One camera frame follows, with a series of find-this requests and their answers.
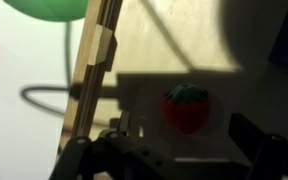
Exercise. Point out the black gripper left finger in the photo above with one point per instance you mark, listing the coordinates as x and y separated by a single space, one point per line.
84 156

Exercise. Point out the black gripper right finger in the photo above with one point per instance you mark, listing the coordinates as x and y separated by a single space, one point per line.
274 156

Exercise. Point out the red toy strawberry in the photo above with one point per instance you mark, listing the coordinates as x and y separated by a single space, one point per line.
185 111

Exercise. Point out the wooden slatted tray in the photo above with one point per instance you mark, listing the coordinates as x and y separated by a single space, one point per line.
170 40

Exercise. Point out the green translucent plastic bowl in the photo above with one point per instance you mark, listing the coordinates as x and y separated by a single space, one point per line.
50 8

